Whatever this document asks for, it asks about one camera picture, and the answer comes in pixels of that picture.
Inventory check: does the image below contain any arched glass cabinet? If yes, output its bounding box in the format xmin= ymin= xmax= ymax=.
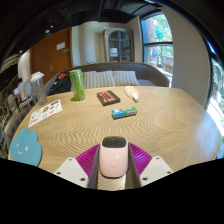
xmin=102 ymin=27 xmax=135 ymax=64

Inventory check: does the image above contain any white sticker sheet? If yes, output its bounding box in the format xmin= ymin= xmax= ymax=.
xmin=27 ymin=99 xmax=64 ymax=129

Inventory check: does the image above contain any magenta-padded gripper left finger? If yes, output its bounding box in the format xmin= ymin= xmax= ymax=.
xmin=53 ymin=144 xmax=101 ymax=190

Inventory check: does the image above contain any black and red box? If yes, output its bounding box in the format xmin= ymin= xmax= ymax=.
xmin=96 ymin=89 xmax=121 ymax=107

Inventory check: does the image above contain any brown curved sofa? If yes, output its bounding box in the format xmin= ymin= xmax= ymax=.
xmin=44 ymin=61 xmax=170 ymax=96

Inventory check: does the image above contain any black backpack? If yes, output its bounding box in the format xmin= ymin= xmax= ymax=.
xmin=49 ymin=72 xmax=73 ymax=96

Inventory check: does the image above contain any wooden door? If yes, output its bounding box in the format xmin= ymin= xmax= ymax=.
xmin=29 ymin=27 xmax=74 ymax=85

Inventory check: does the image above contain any green and blue small pack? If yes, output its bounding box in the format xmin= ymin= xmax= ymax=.
xmin=111 ymin=106 xmax=138 ymax=120

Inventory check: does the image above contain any green drink can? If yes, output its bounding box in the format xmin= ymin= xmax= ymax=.
xmin=69 ymin=68 xmax=86 ymax=101

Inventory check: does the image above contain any grey tufted armchair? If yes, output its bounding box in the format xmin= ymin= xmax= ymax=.
xmin=2 ymin=99 xmax=33 ymax=151

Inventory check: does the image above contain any clear plastic packet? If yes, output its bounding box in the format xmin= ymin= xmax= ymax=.
xmin=124 ymin=85 xmax=140 ymax=103

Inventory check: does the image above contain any white door sign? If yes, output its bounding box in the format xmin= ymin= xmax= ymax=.
xmin=56 ymin=41 xmax=67 ymax=51

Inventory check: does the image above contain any glass window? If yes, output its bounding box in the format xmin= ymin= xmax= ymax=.
xmin=139 ymin=12 xmax=175 ymax=88
xmin=206 ymin=56 xmax=224 ymax=134

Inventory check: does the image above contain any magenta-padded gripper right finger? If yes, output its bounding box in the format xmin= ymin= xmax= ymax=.
xmin=127 ymin=142 xmax=174 ymax=188

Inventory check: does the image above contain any blue cloud-shaped mouse pad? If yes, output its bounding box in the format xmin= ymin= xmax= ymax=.
xmin=9 ymin=127 xmax=44 ymax=167

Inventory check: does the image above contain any striped cushion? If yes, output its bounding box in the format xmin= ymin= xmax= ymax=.
xmin=89 ymin=70 xmax=117 ymax=90
xmin=82 ymin=70 xmax=99 ymax=90
xmin=111 ymin=70 xmax=140 ymax=87

